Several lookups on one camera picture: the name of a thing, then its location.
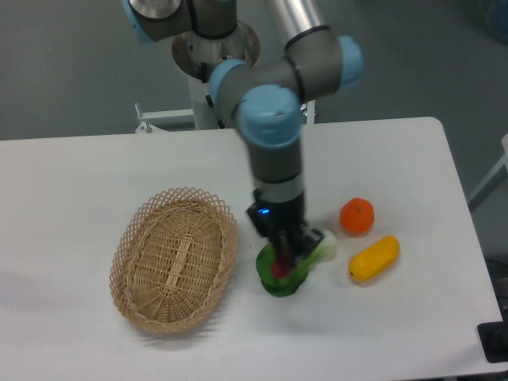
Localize yellow mango toy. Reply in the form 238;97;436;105
348;235;400;283

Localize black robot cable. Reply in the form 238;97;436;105
199;62;227;130

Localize black box at table edge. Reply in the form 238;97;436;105
477;321;507;364

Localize white frame at right edge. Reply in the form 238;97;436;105
467;134;507;213

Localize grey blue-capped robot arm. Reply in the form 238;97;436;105
123;1;364;266

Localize green bok choy toy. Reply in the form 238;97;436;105
256;230;337;298

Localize orange tangerine toy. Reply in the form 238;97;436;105
338;198;375;237

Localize oval woven wicker basket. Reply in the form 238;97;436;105
110;187;237;333

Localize purple sweet potato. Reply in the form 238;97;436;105
271;238;294;279

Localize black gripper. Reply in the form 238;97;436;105
247;189;323;264

